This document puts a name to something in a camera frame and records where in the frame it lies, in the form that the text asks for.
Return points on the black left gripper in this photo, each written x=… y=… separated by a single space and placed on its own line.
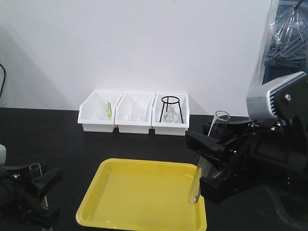
x=18 y=199

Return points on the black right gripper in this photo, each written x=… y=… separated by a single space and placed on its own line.
x=272 y=151

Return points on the clear glass test tube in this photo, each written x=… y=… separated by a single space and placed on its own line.
x=204 y=167
x=35 y=172

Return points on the yellow plastic tray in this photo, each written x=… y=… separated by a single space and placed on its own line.
x=142 y=195

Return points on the white storage bin right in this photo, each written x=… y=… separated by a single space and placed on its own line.
x=168 y=128

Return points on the white storage bin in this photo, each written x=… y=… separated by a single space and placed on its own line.
x=128 y=102
x=168 y=128
x=90 y=114

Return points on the clear glass flask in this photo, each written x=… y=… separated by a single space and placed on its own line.
x=171 y=116

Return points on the clear glass beaker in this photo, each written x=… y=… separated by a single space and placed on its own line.
x=138 y=114

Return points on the white storage bin left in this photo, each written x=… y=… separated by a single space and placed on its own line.
x=90 y=114

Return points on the white storage bin middle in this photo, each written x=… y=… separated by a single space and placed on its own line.
x=128 y=102

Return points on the small glass beaker green stick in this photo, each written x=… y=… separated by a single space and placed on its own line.
x=107 y=108

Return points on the clear plastic wrapped equipment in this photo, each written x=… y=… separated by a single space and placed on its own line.
x=284 y=45

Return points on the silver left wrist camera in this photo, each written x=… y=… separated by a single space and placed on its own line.
x=3 y=154

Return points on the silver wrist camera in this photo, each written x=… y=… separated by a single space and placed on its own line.
x=3 y=154
x=282 y=98

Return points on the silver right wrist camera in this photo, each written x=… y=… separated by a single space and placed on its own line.
x=282 y=98

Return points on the black wire tripod stand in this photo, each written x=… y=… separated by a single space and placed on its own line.
x=180 y=107

